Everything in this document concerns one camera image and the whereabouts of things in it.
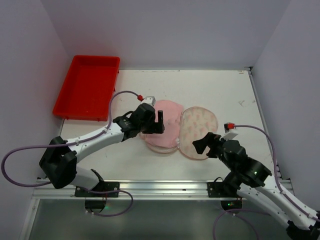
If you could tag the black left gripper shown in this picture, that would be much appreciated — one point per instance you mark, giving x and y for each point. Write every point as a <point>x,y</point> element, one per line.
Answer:
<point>152,124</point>

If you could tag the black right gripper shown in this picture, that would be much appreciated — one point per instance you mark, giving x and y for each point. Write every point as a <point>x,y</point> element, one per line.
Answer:
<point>213,144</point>

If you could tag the pink bra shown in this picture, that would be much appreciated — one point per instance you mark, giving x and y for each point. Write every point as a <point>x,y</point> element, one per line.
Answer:
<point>172,113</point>

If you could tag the peach floral mesh laundry bag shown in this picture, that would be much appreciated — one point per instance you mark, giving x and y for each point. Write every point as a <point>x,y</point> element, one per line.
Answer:
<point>195,123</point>

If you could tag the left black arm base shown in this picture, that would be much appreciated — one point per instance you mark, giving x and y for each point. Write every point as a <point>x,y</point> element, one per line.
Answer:
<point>96,199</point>

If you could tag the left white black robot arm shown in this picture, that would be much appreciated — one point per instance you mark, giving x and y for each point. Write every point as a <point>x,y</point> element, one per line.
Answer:
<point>60,159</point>

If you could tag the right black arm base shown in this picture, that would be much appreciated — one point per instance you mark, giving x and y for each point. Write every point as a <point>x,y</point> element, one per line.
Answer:
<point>218,189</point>

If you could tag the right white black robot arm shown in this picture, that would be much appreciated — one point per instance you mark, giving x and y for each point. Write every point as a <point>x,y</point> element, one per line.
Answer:
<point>250,179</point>

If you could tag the red plastic tray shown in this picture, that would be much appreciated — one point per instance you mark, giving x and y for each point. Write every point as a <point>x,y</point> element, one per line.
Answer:
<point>87,88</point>

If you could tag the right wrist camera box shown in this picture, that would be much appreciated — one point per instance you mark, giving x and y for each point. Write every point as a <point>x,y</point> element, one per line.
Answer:
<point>230,131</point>

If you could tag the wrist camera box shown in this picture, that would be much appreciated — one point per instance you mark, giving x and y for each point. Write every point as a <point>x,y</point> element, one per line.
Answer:
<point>230,131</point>
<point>150,100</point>

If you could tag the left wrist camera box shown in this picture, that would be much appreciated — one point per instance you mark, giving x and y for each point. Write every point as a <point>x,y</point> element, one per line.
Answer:
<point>150,100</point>

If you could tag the aluminium mounting rail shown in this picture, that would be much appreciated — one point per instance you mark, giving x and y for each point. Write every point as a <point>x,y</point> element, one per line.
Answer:
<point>140,190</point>

